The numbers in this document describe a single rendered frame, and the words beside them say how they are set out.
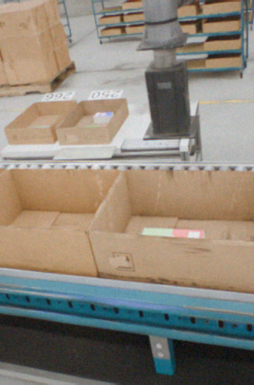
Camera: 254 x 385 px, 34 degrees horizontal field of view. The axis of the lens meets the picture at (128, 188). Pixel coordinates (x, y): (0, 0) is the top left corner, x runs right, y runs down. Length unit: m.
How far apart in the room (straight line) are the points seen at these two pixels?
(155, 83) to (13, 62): 4.03
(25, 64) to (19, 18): 0.56
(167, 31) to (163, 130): 0.46
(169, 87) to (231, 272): 1.19
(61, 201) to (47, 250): 0.31
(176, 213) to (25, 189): 0.50
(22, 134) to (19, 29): 3.50
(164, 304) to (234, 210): 0.38
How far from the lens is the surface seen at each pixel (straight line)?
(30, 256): 1.14
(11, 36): 5.77
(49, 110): 2.62
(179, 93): 1.99
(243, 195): 1.18
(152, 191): 1.22
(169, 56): 2.00
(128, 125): 2.27
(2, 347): 1.41
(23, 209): 1.46
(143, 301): 0.99
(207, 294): 0.98
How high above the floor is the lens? 1.63
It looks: 31 degrees down
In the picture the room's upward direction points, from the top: 10 degrees counter-clockwise
